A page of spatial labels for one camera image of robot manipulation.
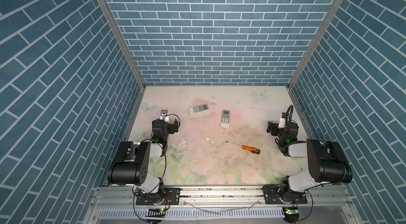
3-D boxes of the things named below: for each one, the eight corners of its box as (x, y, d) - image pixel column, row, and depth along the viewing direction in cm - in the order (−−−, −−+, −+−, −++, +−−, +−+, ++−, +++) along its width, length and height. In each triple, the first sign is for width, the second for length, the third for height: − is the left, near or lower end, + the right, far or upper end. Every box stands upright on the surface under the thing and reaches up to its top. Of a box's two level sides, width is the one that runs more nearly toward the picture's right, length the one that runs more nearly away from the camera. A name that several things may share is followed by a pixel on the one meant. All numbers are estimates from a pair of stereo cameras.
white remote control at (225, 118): (220, 127, 100) (220, 125, 98) (221, 111, 109) (221, 108, 107) (229, 128, 100) (230, 126, 98) (230, 111, 108) (230, 109, 107)
